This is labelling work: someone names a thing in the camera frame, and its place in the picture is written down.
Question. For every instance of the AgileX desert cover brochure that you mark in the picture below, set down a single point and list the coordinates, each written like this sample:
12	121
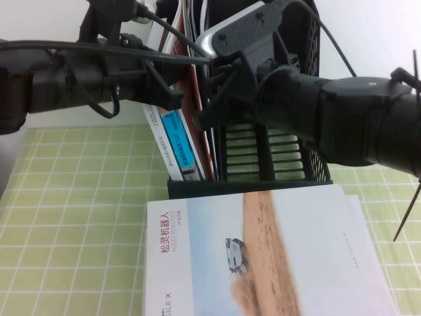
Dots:
230	279

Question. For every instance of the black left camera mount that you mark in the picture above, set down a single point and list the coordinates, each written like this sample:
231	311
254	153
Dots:
98	19

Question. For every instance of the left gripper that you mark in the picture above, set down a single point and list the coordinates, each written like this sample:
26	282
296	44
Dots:
128	79

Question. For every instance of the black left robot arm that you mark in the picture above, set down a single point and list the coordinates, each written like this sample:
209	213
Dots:
49	89

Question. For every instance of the green checked tablecloth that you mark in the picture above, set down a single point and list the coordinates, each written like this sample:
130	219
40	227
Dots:
82	197

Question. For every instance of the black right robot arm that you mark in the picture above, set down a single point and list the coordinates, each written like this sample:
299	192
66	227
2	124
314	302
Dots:
361	108

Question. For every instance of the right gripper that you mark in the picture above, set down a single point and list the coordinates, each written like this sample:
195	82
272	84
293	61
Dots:
246	98

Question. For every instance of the black zip tie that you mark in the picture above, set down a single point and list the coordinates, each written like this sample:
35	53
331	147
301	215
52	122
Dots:
407	214
399	74

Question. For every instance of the black plastic book holder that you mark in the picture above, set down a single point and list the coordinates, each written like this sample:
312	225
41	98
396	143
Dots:
250	189

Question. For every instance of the red robot arm brochure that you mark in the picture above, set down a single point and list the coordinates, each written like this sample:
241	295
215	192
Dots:
193	89

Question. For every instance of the plain white booklet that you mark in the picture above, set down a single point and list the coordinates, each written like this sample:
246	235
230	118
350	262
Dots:
358	217

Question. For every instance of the white book with orange band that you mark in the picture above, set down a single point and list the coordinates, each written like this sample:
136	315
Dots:
164	148

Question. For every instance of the blue spine book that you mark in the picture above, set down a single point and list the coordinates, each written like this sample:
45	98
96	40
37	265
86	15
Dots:
179	141

